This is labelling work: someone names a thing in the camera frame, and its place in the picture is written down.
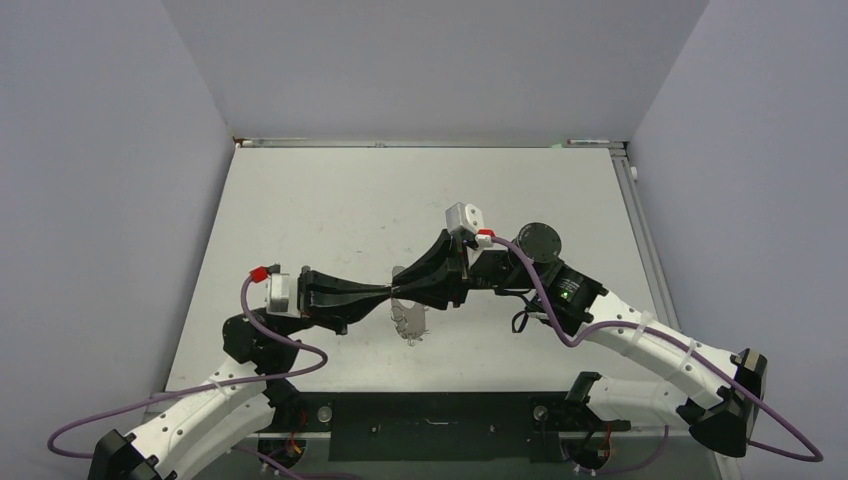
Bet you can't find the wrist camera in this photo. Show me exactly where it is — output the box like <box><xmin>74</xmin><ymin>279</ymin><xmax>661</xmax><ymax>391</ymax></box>
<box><xmin>445</xmin><ymin>202</ymin><xmax>495</xmax><ymax>250</ymax></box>
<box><xmin>249</xmin><ymin>264</ymin><xmax>296</xmax><ymax>316</ymax></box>

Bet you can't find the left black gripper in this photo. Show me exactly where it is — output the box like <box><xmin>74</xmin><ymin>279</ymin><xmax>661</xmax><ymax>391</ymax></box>
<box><xmin>275</xmin><ymin>265</ymin><xmax>392</xmax><ymax>337</ymax></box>

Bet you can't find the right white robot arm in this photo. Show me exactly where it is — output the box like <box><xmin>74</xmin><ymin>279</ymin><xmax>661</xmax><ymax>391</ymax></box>
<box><xmin>392</xmin><ymin>222</ymin><xmax>768</xmax><ymax>458</ymax></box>

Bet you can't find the aluminium frame rail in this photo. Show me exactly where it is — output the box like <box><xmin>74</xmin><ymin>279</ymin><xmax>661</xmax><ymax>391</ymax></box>
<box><xmin>609</xmin><ymin>142</ymin><xmax>682</xmax><ymax>332</ymax></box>
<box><xmin>142</xmin><ymin>389</ymin><xmax>735</xmax><ymax>439</ymax></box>
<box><xmin>234</xmin><ymin>138</ymin><xmax>627</xmax><ymax>150</ymax></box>

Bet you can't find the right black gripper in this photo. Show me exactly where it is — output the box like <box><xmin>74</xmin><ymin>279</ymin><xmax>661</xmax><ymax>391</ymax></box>
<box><xmin>392</xmin><ymin>231</ymin><xmax>540</xmax><ymax>307</ymax></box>

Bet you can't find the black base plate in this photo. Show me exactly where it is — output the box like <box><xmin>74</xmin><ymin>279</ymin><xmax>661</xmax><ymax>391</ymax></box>
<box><xmin>258</xmin><ymin>392</ymin><xmax>631</xmax><ymax>466</ymax></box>

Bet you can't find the aluminium frame rail front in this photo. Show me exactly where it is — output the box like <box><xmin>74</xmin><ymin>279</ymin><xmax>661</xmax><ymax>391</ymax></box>
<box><xmin>142</xmin><ymin>389</ymin><xmax>735</xmax><ymax>439</ymax></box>

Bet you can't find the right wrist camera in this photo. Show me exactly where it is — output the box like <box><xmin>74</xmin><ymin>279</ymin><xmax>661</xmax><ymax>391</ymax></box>
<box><xmin>445</xmin><ymin>202</ymin><xmax>495</xmax><ymax>250</ymax></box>

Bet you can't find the red white marker pen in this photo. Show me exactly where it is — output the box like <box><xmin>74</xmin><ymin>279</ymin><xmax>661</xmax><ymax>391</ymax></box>
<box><xmin>566</xmin><ymin>139</ymin><xmax>613</xmax><ymax>147</ymax></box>

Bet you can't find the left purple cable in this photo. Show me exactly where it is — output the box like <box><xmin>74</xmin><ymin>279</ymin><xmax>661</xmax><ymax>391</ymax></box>
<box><xmin>47</xmin><ymin>274</ymin><xmax>329</xmax><ymax>480</ymax></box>

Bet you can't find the aluminium frame rail back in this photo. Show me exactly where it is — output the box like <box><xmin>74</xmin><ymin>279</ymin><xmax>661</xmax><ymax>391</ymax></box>
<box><xmin>234</xmin><ymin>138</ymin><xmax>627</xmax><ymax>150</ymax></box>

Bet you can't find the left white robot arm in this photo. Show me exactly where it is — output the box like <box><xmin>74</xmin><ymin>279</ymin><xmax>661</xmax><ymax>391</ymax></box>
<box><xmin>87</xmin><ymin>265</ymin><xmax>392</xmax><ymax>479</ymax></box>

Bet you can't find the aluminium frame rail right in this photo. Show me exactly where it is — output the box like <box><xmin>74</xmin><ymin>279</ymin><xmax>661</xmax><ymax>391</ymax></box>
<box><xmin>609</xmin><ymin>142</ymin><xmax>682</xmax><ymax>332</ymax></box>

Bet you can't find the large silver keyring with keys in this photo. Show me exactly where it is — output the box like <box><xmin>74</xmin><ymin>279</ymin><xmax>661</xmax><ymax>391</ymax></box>
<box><xmin>390</xmin><ymin>297</ymin><xmax>429</xmax><ymax>347</ymax></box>

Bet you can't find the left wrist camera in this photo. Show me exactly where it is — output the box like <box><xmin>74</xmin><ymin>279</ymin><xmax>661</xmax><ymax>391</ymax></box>
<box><xmin>249</xmin><ymin>264</ymin><xmax>296</xmax><ymax>316</ymax></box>

